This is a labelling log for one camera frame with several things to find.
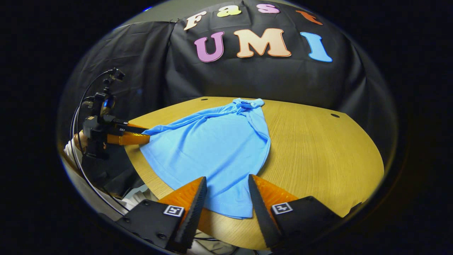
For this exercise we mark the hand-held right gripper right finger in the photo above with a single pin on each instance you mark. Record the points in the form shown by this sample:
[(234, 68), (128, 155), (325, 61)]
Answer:
[(263, 216)]

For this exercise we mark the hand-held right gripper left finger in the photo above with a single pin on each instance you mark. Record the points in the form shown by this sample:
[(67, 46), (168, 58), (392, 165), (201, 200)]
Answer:
[(194, 212)]

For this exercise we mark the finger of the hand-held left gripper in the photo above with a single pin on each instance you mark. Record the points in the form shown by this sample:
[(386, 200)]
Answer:
[(136, 129), (131, 139)]

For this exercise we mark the light blue T-shirt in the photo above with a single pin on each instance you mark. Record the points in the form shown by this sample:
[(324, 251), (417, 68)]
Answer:
[(212, 148)]

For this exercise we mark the black backdrop cloth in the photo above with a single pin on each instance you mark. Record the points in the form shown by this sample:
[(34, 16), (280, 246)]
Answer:
[(265, 78)]

